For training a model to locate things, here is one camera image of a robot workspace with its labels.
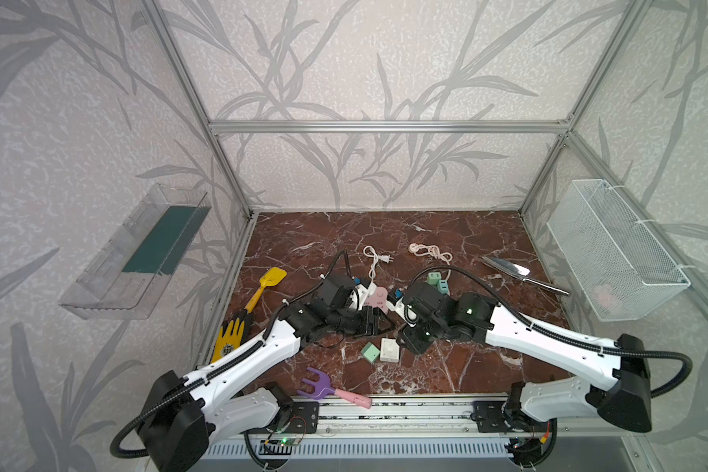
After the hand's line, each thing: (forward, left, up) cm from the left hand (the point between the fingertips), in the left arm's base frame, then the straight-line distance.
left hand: (391, 322), depth 72 cm
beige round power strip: (+33, -16, -16) cm, 40 cm away
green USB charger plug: (+20, -15, -12) cm, 28 cm away
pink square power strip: (+3, +4, +6) cm, 8 cm away
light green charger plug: (-3, +5, -16) cm, 17 cm away
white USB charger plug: (-2, 0, -15) cm, 15 cm away
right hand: (0, -3, -3) cm, 4 cm away
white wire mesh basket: (+5, -49, +16) cm, 52 cm away
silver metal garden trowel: (+26, -47, -18) cm, 57 cm away
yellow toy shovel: (+22, +40, -18) cm, 49 cm away
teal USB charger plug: (+16, -17, -12) cm, 27 cm away
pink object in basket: (+7, -54, +3) cm, 55 cm away
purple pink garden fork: (-12, +18, -16) cm, 27 cm away
